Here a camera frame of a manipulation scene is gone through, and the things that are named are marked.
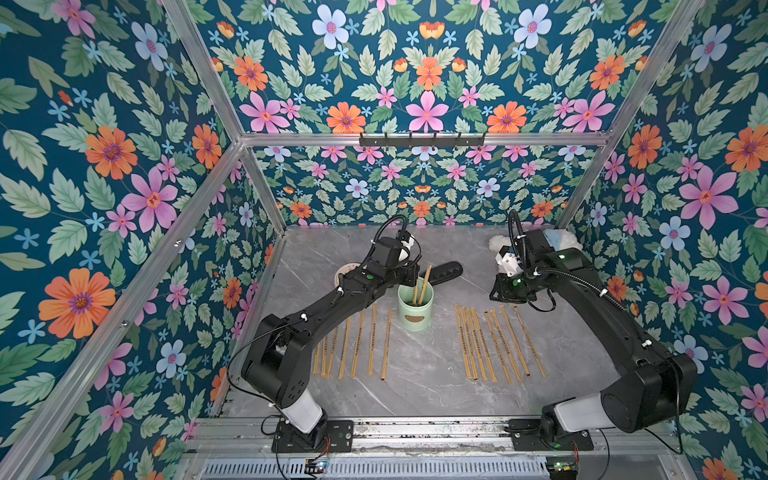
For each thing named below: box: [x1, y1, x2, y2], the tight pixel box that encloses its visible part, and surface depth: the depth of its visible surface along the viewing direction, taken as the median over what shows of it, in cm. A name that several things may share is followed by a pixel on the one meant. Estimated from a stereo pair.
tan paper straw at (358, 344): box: [352, 310, 366, 379], surface depth 90 cm
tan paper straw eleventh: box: [471, 307, 488, 382], surface depth 90 cm
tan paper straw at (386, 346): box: [380, 309, 392, 381], surface depth 90 cm
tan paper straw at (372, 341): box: [368, 304, 377, 376], surface depth 90 cm
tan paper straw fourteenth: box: [500, 304, 522, 383], surface depth 90 cm
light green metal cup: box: [398, 276, 434, 332], surface depth 88 cm
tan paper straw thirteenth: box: [490, 309, 514, 386], surface depth 92 cm
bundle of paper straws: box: [413, 265, 432, 305], surface depth 89 cm
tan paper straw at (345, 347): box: [338, 316, 352, 380], surface depth 90 cm
